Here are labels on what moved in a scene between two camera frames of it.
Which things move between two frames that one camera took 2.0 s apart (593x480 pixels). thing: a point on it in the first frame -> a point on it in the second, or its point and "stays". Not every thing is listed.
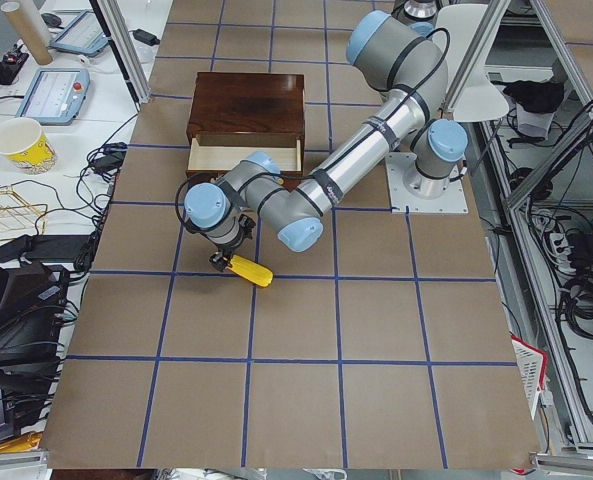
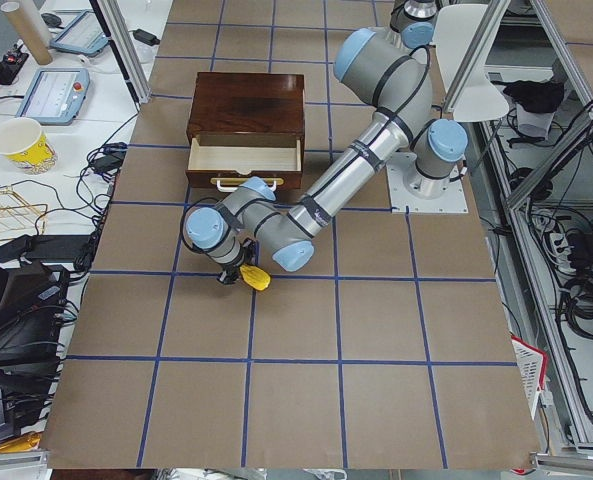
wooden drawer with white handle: (211, 153) stays
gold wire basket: (1, 214) stays
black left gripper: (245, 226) -> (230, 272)
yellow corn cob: (251, 271) stays
